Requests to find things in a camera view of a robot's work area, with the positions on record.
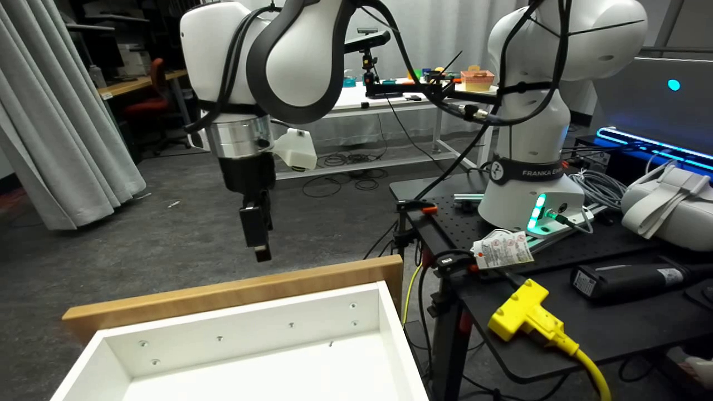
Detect yellow power plug with cable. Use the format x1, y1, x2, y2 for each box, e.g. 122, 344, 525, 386
487, 278, 613, 401

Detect red office chair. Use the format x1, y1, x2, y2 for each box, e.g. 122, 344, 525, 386
122, 58, 187, 156

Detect white rolling table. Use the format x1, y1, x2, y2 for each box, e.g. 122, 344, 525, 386
277, 84, 475, 170

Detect orange toy basket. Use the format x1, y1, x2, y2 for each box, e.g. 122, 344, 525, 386
462, 64, 495, 93

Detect computer case with blue light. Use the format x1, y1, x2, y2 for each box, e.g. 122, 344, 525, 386
594, 55, 713, 175

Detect white drawer with wooden front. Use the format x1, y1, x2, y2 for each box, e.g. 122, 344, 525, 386
50, 257, 428, 401

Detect black camera on stand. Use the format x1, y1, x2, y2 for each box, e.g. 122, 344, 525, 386
341, 26, 457, 104

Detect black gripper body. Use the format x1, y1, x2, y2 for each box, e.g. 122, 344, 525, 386
218, 153, 277, 207

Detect grey curtain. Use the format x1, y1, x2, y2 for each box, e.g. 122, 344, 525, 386
0, 0, 146, 232

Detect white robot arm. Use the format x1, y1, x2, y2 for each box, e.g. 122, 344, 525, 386
180, 0, 649, 261

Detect wooden desk in background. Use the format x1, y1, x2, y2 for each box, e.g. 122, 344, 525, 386
95, 68, 187, 101

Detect white crumpled label tag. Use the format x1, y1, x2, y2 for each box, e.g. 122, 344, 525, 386
471, 229, 535, 270

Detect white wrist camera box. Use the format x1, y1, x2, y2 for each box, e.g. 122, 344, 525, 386
271, 126, 316, 171

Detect black power brick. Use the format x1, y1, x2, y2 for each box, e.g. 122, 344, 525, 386
570, 261, 713, 306

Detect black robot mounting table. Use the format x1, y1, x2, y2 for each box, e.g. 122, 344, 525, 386
402, 200, 713, 401

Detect white VR headset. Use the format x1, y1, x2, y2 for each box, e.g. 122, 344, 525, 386
622, 165, 713, 251

